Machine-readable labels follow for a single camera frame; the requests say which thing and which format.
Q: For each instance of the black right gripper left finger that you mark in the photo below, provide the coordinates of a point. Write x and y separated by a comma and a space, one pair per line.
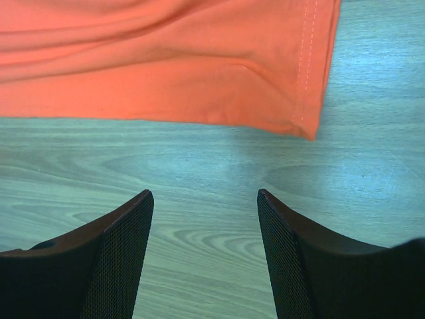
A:
92, 271

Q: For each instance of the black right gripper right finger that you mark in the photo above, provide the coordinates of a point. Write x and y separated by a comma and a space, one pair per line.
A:
318, 273

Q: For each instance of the orange t shirt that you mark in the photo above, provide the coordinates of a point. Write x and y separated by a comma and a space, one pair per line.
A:
261, 64

